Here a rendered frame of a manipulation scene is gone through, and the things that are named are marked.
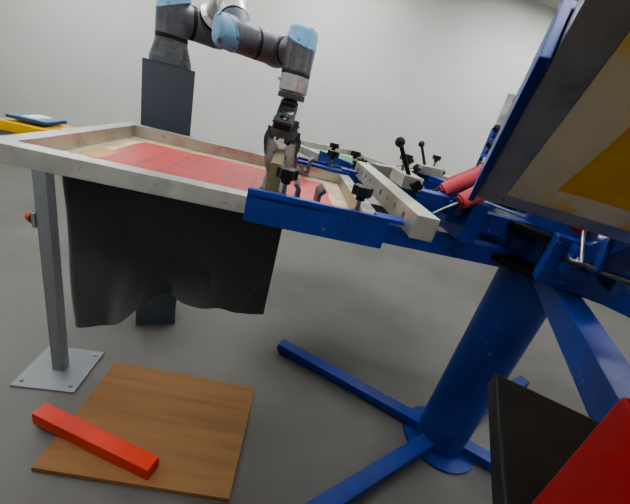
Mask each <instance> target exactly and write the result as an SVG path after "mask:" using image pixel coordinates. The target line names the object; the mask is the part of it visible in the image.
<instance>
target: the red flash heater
mask: <svg viewBox="0 0 630 504"><path fill-rule="evenodd" d="M532 504H630V398H626V397H624V398H622V399H620V400H619V401H618V402H617V403H616V404H615V405H614V407H613V408H612V409H611V410H610V411H609V412H608V414H607V415H606V416H605V417H604V418H603V420H602V421H601V422H600V423H599V424H598V425H597V427H596V428H595V429H594V430H593V431H592V433H591V434H590V435H589V436H588V437H587V439H586V440H585V441H584V442H583V443H582V444H581V446H580V447H579V448H578V449H577V450H576V452H575V453H574V454H573V455H572V456H571V457H570V459H569V460H568V461H567V462H566V463H565V465H564V466H563V467H562V468H561V469H560V470H559V472H558V473H557V474H556V475H555V476H554V478H553V479H552V480H551V481H550V482H549V483H548V485H547V486H546V487H545V488H544V489H543V491H542V492H541V493H540V494H539V495H538V496H537V498H536V499H535V500H534V501H533V502H532Z"/></svg>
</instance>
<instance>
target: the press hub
mask: <svg viewBox="0 0 630 504"><path fill-rule="evenodd" d="M492 212H495V213H500V214H504V215H508V216H512V217H517V218H521V219H525V220H528V221H530V222H532V223H534V224H536V225H538V226H539V227H536V226H532V225H527V224H523V223H519V222H515V221H509V222H508V224H507V227H508V228H510V229H512V230H514V231H516V232H518V233H521V234H523V235H525V236H527V237H530V238H532V240H531V241H530V243H527V242H523V241H518V240H514V239H513V241H512V243H511V245H510V247H512V248H514V249H515V250H516V251H518V252H520V253H522V254H523V256H522V258H518V257H514V256H509V255H504V254H500V253H495V252H494V253H493V254H492V256H491V259H493V260H494V261H496V262H498V263H499V264H501V265H503V266H505V267H507V268H509V269H506V268H501V267H499V268H498V270H497V271H496V273H495V275H494V277H493V279H492V281H491V283H490V285H489V287H488V289H487V291H486V292H485V294H484V296H483V298H482V300H481V302H480V304H479V306H478V308H477V310H476V312H475V313H474V315H473V317H472V319H471V321H470V323H469V325H468V327H467V329H466V331H465V333H464V334H463V336H462V338H461V340H460V342H459V344H458V346H457V348H456V350H455V352H454V354H453V355H452V357H451V359H450V361H449V363H448V365H447V367H446V369H445V371H444V373H443V375H442V376H441V378H440V380H439V382H438V384H437V386H436V388H435V390H434V392H433V394H432V395H431V397H430V399H429V401H428V403H427V405H426V406H416V407H413V408H411V409H413V410H415V411H417V412H419V413H421V414H422V415H421V416H420V424H419V426H418V428H417V429H416V428H414V427H412V426H410V425H409V424H407V423H405V422H403V430H404V434H405V436H406V439H407V441H408V442H409V441H410V440H412V439H414V438H416V437H417V436H419V435H421V434H422V433H424V434H425V435H426V437H427V438H428V439H429V440H430V441H431V442H432V443H433V444H434V447H433V448H432V450H431V451H430V452H428V453H427V454H425V455H424V456H422V457H421V459H422V460H424V461H425V462H426V463H427V464H429V465H430V466H432V467H433V468H435V469H437V470H439V471H441V472H444V473H447V474H451V475H462V474H465V473H467V472H469V471H470V470H471V469H472V467H473V465H474V463H475V462H474V461H472V460H470V459H469V458H467V457H465V456H463V455H462V454H460V453H461V452H462V450H463V448H464V447H465V445H466V444H467V442H468V441H469V440H470V437H471V436H472V434H473V433H474V431H475V429H476V428H477V426H478V425H479V423H480V422H481V420H482V418H483V417H484V415H485V414H486V412H487V411H488V409H489V406H488V383H489V382H490V380H491V378H492V377H493V375H495V374H498V375H500V376H502V377H504V378H506V379H508V377H509V376H510V374H511V373H512V371H513V370H514V368H515V366H516V365H517V363H518V362H519V360H520V359H521V357H522V355H523V354H524V352H525V351H526V349H527V347H528V346H529V344H530V343H531V341H532V340H533V338H534V336H535V335H536V333H537V332H538V330H539V329H540V327H541V325H542V324H543V322H544V321H545V319H546V318H547V316H546V313H545V311H544V308H543V306H542V304H541V301H540V299H539V297H538V294H537V292H536V289H535V287H534V285H533V282H532V280H534V281H536V280H535V279H534V277H533V275H532V272H533V270H534V268H535V267H536V266H535V263H536V262H537V260H538V259H540V258H541V256H542V254H543V253H544V251H545V250H544V248H545V246H546V244H549V242H550V240H551V239H552V237H553V235H554V233H553V232H558V233H561V234H564V235H567V236H570V237H573V238H576V239H580V238H581V235H579V234H576V233H573V232H572V231H571V230H570V228H569V225H566V224H563V223H560V222H557V221H553V220H550V219H547V218H544V217H540V216H537V215H534V214H531V213H523V212H519V211H515V212H518V213H521V214H523V215H526V216H525V218H522V217H519V216H516V215H514V214H511V213H509V212H506V211H503V210H501V209H498V208H495V209H493V210H492ZM531 279H532V280H531ZM470 441H471V440H470Z"/></svg>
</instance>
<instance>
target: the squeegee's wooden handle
mask: <svg viewBox="0 0 630 504"><path fill-rule="evenodd" d="M285 148H286V144H283V143H278V145H277V148H276V150H275V153H274V155H273V158H272V160H271V163H270V166H269V171H268V176H267V181H266V186H265V190H267V191H272V192H276V193H278V190H279V185H280V180H281V179H280V178H279V177H277V176H276V171H277V166H284V160H285V154H286V153H285Z"/></svg>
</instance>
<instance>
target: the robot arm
mask: <svg viewBox="0 0 630 504"><path fill-rule="evenodd" d="M191 3H192V2H191V0H156V5H155V8H156V12H155V37H154V41H153V43H152V46H151V49H150V51H149V59H151V60H155V61H159V62H162V63H166V64H170V65H173V66H177V67H181V68H184V69H188V70H191V62H190V57H189V52H188V40H190V41H193V42H196V43H199V44H202V45H205V46H208V47H210V48H213V49H218V50H222V49H224V50H226V51H228V52H230V53H236V54H239V55H242V56H245V57H248V58H251V59H253V60H256V61H259V62H262V63H265V64H266V65H268V66H270V67H272V68H276V69H279V68H282V70H281V75H282V76H278V80H280V82H279V89H280V91H278V96H280V97H283V98H284V99H281V102H280V105H279V107H278V110H277V113H276V115H274V119H273V120H272V122H273V124H272V126H271V125H268V129H267V131H266V133H265V135H264V161H265V167H266V170H267V172H268V171H269V166H270V163H271V160H272V158H273V152H274V151H275V150H276V148H277V143H276V142H275V140H274V139H275V138H274V137H276V140H278V139H279V138H281V139H285V140H286V141H287V143H289V141H292V142H291V143H290V145H288V146H286V148H285V153H286V156H287V157H286V160H285V166H286V167H290V168H291V167H292V165H293V163H294V160H295V158H296V156H297V154H298V152H299V150H300V146H301V140H300V135H301V133H298V129H299V128H300V127H299V123H300V122H299V121H295V117H296V113H297V109H298V103H297V102H302V103H304V99H305V97H304V96H306V95H307V90H308V85H309V79H310V75H311V70H312V65H313V61H314V56H315V51H316V50H317V48H316V46H317V40H318V33H317V31H316V30H315V29H313V28H312V27H310V26H307V25H304V24H300V23H292V24H291V25H290V27H289V32H288V33H287V35H288V36H280V35H278V34H275V33H273V32H270V31H268V30H265V29H263V28H261V27H259V26H256V25H254V24H251V23H250V20H249V14H248V8H247V3H246V0H209V1H206V2H204V3H203V4H202V6H201V8H199V7H196V6H193V5H191Z"/></svg>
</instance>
